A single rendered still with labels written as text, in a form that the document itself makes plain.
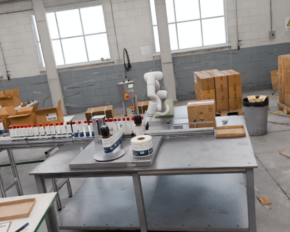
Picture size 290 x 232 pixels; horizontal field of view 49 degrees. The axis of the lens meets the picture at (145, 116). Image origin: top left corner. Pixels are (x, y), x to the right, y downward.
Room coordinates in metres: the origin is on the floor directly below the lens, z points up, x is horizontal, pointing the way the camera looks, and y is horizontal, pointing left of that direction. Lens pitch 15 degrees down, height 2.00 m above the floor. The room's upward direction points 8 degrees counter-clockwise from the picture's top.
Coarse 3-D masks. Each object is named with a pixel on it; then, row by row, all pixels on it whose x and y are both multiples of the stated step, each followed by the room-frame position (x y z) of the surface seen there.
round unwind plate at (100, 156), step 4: (116, 148) 3.07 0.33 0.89; (100, 152) 3.01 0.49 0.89; (116, 152) 2.95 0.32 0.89; (120, 152) 2.93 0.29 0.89; (96, 156) 2.92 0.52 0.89; (100, 156) 2.91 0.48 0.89; (104, 156) 2.89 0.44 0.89; (108, 156) 2.88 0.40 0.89; (112, 156) 2.86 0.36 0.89; (116, 156) 2.85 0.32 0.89; (120, 156) 2.84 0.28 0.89; (100, 160) 2.80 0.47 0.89; (104, 160) 2.79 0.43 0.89
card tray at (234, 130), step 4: (216, 128) 3.39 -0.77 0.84; (220, 128) 3.38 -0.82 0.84; (224, 128) 3.37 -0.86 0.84; (228, 128) 3.36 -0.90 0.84; (232, 128) 3.35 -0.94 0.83; (236, 128) 3.33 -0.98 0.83; (240, 128) 3.31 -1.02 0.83; (216, 132) 3.30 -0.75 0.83; (220, 132) 3.28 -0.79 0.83; (224, 132) 3.26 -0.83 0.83; (228, 132) 3.24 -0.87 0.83; (232, 132) 3.23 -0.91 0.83; (236, 132) 3.21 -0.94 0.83; (240, 132) 3.19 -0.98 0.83; (244, 132) 3.16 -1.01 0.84; (216, 136) 3.14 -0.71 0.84; (220, 136) 3.13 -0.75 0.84; (224, 136) 3.12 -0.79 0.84; (228, 136) 3.11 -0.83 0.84; (232, 136) 3.10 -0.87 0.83; (236, 136) 3.09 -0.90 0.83
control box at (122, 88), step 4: (120, 84) 3.52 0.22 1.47; (124, 84) 3.51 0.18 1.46; (120, 88) 3.53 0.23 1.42; (124, 88) 3.51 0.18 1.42; (132, 88) 3.58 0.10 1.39; (120, 92) 3.53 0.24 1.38; (124, 92) 3.50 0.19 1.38; (120, 96) 3.54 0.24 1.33; (124, 96) 3.50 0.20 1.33; (132, 96) 3.57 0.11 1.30
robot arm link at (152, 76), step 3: (150, 72) 3.62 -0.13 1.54; (153, 72) 3.65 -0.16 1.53; (156, 72) 3.68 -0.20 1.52; (159, 72) 3.70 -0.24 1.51; (147, 75) 3.60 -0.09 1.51; (150, 75) 3.57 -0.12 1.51; (153, 75) 3.58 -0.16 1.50; (156, 75) 3.65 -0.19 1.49; (159, 75) 3.68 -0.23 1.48; (162, 75) 3.73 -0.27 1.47; (147, 78) 3.57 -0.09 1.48; (150, 78) 3.55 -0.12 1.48; (153, 78) 3.56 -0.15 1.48; (156, 78) 3.65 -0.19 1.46; (159, 78) 3.68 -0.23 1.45; (147, 81) 3.56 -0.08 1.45; (150, 81) 3.53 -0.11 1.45; (153, 81) 3.54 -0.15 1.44; (147, 84) 3.54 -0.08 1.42
